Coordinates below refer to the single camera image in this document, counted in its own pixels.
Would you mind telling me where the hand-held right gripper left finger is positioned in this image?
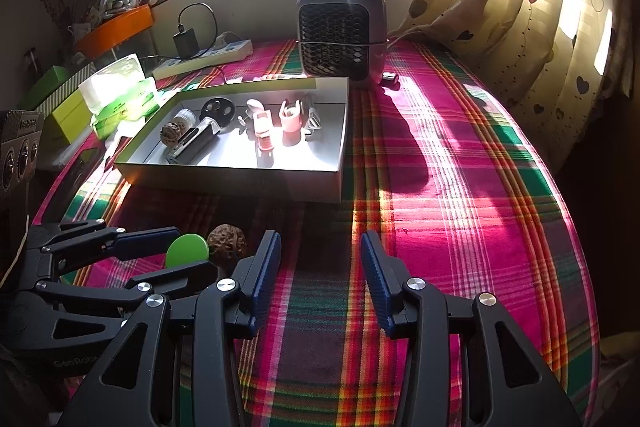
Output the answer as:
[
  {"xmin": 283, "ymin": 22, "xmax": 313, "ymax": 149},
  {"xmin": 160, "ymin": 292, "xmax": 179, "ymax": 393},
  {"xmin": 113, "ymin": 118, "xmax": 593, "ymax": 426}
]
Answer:
[{"xmin": 57, "ymin": 229, "xmax": 282, "ymax": 427}]

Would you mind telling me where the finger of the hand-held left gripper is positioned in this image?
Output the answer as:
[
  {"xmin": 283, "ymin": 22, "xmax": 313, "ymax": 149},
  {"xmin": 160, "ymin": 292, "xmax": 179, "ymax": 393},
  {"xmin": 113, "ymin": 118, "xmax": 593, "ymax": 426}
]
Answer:
[
  {"xmin": 27, "ymin": 219, "xmax": 182, "ymax": 280},
  {"xmin": 32, "ymin": 259, "xmax": 220, "ymax": 323}
]

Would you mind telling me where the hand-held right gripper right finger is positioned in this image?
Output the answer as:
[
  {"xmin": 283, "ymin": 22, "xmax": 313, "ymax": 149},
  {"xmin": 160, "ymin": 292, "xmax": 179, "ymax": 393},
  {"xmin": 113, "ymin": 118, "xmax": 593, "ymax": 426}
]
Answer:
[{"xmin": 360, "ymin": 229, "xmax": 583, "ymax": 427}]

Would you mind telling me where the green round disc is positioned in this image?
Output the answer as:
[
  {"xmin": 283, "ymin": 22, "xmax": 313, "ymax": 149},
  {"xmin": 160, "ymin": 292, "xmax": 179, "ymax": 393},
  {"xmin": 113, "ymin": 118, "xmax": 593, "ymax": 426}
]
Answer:
[{"xmin": 165, "ymin": 233, "xmax": 210, "ymax": 269}]

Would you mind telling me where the white cardboard box tray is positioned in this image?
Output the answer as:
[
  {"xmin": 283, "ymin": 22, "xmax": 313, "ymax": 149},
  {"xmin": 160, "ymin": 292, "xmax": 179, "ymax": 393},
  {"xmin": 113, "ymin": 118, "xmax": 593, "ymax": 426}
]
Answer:
[{"xmin": 114, "ymin": 77, "xmax": 351, "ymax": 204}]

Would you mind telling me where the black round disc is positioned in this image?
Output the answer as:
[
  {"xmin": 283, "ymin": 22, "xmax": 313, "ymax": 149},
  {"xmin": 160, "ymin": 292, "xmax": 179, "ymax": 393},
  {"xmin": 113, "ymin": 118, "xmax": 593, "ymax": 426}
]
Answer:
[{"xmin": 199, "ymin": 97, "xmax": 236, "ymax": 125}]

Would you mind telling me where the pink plastic clip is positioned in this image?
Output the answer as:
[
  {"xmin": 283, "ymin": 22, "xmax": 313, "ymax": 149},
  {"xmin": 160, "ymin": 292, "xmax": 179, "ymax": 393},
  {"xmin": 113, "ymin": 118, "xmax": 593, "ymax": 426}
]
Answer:
[{"xmin": 280, "ymin": 99, "xmax": 304, "ymax": 144}]

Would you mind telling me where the plaid cloth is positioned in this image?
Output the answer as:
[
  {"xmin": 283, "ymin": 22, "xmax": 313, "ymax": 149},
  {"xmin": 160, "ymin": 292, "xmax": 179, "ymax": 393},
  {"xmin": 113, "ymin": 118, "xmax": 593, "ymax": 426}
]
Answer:
[{"xmin": 32, "ymin": 38, "xmax": 601, "ymax": 427}]

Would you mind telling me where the black cylindrical device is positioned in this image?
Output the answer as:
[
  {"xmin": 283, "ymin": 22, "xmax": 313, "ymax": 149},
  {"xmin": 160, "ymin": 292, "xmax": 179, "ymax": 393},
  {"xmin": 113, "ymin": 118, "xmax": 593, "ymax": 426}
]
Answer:
[{"xmin": 165, "ymin": 117, "xmax": 226, "ymax": 165}]

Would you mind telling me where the green tissue pack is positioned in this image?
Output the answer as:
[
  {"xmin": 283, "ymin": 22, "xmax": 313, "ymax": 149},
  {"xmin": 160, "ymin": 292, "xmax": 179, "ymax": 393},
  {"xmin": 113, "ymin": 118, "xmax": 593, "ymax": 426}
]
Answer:
[{"xmin": 77, "ymin": 53, "xmax": 161, "ymax": 140}]

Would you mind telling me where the lime green box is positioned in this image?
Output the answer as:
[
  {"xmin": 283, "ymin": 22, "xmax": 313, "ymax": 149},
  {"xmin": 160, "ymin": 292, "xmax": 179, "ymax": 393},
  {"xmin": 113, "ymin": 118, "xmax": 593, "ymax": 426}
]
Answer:
[{"xmin": 44, "ymin": 94, "xmax": 98, "ymax": 145}]

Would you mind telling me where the pink hair clip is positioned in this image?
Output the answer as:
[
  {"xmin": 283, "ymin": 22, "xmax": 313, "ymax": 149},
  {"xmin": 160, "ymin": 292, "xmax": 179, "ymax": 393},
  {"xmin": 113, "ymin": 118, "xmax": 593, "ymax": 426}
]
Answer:
[{"xmin": 245, "ymin": 98, "xmax": 277, "ymax": 138}]

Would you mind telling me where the white grey clip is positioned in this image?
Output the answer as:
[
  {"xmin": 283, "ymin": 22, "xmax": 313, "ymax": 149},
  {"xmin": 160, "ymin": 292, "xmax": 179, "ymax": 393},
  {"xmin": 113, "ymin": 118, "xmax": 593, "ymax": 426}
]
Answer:
[{"xmin": 301, "ymin": 93, "xmax": 323, "ymax": 140}]

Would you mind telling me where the green striped box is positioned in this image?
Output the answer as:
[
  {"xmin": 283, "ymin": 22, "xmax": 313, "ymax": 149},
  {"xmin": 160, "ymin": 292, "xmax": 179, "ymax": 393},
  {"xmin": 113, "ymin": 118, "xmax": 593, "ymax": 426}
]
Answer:
[{"xmin": 20, "ymin": 64, "xmax": 98, "ymax": 112}]

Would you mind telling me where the white power strip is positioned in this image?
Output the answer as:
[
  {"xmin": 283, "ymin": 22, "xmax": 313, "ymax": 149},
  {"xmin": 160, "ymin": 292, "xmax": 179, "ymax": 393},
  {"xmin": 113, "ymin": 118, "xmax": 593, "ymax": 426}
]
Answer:
[{"xmin": 151, "ymin": 38, "xmax": 253, "ymax": 80}]

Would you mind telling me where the black charger adapter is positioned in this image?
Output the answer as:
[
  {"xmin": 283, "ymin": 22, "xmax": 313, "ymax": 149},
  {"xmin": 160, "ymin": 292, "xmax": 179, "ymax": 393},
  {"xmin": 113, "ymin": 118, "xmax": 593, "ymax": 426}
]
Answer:
[{"xmin": 173, "ymin": 26, "xmax": 197, "ymax": 58}]

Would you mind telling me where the orange box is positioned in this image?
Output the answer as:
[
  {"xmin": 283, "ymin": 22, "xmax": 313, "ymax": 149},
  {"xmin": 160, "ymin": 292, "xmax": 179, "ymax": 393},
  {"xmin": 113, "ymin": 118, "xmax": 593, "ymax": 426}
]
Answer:
[{"xmin": 74, "ymin": 3, "xmax": 155, "ymax": 58}]

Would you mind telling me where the white plug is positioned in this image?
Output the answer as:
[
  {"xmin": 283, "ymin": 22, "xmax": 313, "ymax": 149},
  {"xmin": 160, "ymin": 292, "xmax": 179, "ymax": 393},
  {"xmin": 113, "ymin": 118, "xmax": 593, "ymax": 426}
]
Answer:
[{"xmin": 212, "ymin": 31, "xmax": 243, "ymax": 55}]

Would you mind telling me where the grey desktop fan heater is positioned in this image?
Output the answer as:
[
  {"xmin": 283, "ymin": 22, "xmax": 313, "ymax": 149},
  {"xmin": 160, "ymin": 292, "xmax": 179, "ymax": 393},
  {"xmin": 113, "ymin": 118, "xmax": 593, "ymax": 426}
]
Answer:
[{"xmin": 296, "ymin": 0, "xmax": 388, "ymax": 88}]

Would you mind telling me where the cream heart print curtain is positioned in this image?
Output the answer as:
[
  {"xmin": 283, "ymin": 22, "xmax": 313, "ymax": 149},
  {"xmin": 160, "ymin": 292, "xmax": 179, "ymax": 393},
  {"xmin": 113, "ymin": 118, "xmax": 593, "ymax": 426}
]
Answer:
[{"xmin": 390, "ymin": 0, "xmax": 636, "ymax": 152}]

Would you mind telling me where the black charger cable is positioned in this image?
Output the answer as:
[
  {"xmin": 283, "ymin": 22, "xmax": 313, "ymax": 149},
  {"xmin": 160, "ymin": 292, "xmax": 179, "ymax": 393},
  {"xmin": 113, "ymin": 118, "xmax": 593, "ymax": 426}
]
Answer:
[{"xmin": 177, "ymin": 3, "xmax": 231, "ymax": 85}]

